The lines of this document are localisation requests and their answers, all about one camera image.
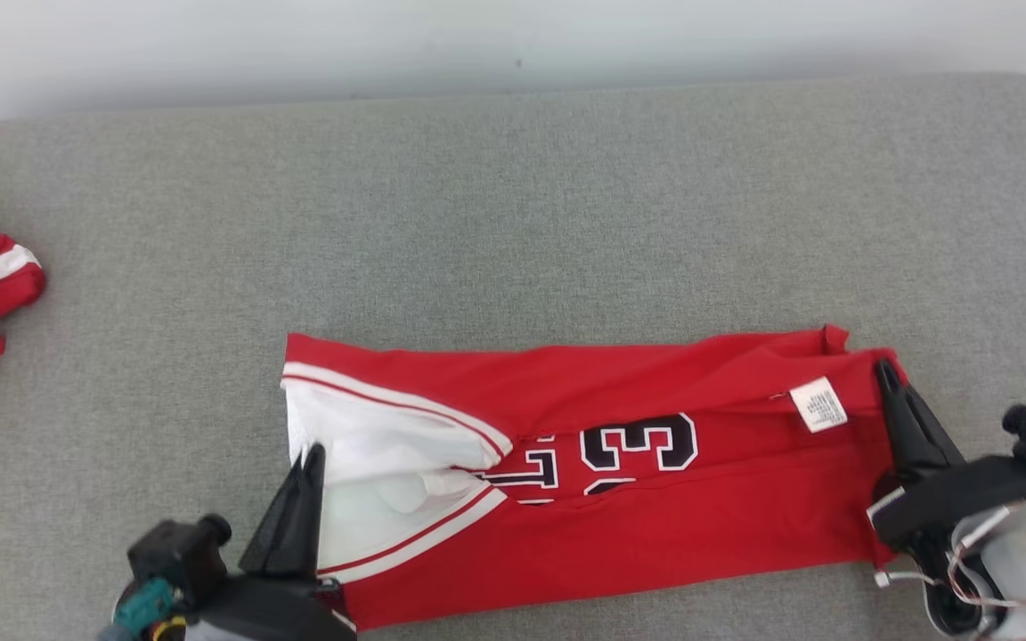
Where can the red white basketball jersey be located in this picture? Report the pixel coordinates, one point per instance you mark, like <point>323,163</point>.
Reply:
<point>700,525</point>

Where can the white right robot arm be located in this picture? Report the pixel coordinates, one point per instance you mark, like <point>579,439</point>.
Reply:
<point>1021,570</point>

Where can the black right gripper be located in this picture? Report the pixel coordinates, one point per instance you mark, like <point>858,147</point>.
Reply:
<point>958,499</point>

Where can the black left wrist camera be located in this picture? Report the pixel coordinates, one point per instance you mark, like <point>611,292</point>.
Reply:
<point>175,556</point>

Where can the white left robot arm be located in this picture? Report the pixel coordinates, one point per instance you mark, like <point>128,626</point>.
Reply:
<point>196,633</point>

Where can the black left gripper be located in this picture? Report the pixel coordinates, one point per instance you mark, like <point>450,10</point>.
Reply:
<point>272,614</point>

